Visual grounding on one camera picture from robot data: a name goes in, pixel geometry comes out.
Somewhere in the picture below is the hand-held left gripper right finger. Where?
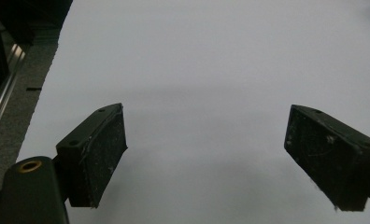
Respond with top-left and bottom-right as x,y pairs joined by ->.
283,104 -> 370,213

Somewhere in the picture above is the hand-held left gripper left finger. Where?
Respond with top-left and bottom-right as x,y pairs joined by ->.
51,103 -> 129,209

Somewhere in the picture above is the metal rail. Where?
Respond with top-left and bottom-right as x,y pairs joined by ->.
0,43 -> 27,150

